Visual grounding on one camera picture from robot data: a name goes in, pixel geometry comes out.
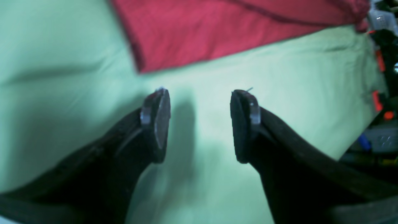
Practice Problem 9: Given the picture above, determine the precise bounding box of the green table cloth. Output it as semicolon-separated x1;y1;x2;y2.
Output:
0;0;377;224

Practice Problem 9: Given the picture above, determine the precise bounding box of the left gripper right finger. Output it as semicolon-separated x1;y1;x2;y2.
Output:
230;90;397;224

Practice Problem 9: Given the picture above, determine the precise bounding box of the red long-sleeve T-shirt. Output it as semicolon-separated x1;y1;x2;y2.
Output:
111;0;370;73

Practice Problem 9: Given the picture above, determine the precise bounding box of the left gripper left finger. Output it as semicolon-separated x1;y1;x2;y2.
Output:
1;88;171;224

